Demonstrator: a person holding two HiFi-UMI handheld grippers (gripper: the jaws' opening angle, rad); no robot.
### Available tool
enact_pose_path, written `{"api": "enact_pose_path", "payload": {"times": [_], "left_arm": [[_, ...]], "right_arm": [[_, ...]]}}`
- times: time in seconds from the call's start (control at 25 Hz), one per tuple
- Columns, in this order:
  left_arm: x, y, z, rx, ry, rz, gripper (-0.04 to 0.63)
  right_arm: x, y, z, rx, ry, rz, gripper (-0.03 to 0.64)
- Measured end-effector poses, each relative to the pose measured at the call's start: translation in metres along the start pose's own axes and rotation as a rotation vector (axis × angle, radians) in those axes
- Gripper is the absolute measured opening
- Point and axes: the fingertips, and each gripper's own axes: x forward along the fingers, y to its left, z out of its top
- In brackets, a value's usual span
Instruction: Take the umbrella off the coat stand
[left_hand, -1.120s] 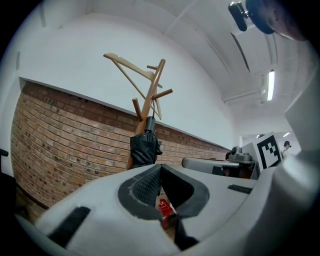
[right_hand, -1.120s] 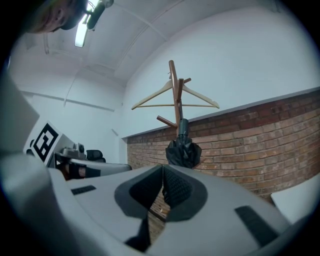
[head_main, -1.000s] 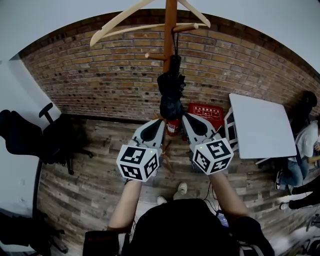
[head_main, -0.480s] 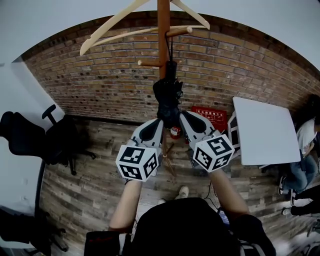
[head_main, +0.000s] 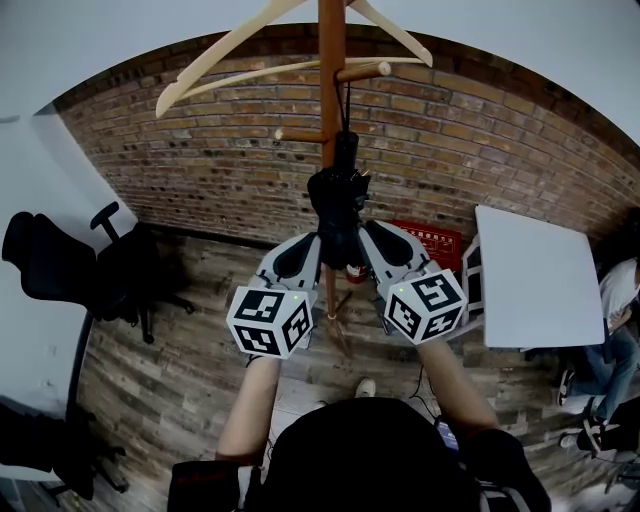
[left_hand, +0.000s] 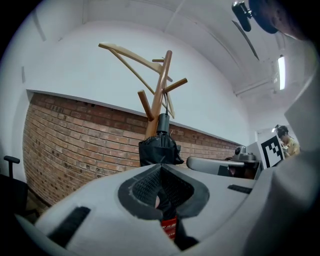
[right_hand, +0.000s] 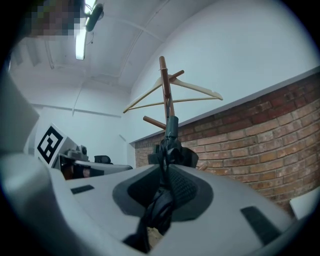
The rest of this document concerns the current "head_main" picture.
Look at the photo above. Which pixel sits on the person's right forearm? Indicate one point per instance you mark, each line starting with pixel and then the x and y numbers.
pixel 455 390

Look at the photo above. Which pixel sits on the black phone with blue screen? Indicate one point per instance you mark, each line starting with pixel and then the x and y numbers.
pixel 446 436

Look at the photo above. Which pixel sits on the white square table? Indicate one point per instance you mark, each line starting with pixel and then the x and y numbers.
pixel 535 280

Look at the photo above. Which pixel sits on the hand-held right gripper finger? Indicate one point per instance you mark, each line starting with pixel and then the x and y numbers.
pixel 412 250
pixel 372 257

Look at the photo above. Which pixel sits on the person's left forearm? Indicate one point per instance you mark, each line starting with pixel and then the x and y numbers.
pixel 252 405

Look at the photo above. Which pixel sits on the brown wooden coat rack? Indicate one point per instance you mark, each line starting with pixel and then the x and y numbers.
pixel 331 75

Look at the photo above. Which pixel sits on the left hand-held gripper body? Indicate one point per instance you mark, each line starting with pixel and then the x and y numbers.
pixel 265 320

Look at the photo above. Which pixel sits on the large white desk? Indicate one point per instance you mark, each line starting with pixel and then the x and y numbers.
pixel 30 200

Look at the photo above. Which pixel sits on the black umbrella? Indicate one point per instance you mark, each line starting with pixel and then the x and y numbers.
pixel 340 215

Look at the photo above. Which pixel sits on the black swivel chair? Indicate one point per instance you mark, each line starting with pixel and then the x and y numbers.
pixel 30 440

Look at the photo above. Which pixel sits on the red fire extinguisher box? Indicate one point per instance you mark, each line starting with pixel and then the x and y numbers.
pixel 445 245

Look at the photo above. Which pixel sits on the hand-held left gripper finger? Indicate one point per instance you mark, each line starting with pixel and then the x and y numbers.
pixel 314 267
pixel 277 262

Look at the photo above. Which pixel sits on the light wooden clothes hanger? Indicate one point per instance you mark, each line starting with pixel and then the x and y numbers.
pixel 172 97

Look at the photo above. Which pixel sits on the white chair frame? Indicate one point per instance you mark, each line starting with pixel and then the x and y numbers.
pixel 475 250

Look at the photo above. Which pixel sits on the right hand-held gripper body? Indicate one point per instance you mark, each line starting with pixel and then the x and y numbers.
pixel 425 307

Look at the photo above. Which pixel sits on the person's black shirt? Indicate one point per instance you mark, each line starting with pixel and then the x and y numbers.
pixel 360 450

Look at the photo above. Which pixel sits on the red fire extinguisher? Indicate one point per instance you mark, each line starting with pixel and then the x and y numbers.
pixel 356 274

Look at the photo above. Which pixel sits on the black office chair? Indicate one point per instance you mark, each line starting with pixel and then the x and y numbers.
pixel 50 260

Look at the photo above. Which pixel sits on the person's white shoe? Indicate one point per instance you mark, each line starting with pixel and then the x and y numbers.
pixel 365 387

